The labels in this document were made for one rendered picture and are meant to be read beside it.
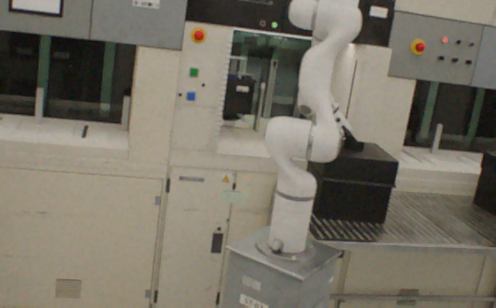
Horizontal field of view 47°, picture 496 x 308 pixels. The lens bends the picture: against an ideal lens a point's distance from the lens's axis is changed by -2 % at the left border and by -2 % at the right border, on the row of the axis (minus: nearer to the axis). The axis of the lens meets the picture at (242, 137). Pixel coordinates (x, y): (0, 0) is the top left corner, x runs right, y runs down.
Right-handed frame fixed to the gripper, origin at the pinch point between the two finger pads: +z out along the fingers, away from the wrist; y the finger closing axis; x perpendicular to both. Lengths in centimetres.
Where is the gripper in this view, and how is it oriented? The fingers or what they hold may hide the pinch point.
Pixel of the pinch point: (352, 142)
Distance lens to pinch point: 227.4
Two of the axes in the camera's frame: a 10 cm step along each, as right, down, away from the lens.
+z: 6.0, 7.6, 2.6
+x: -7.9, 6.0, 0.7
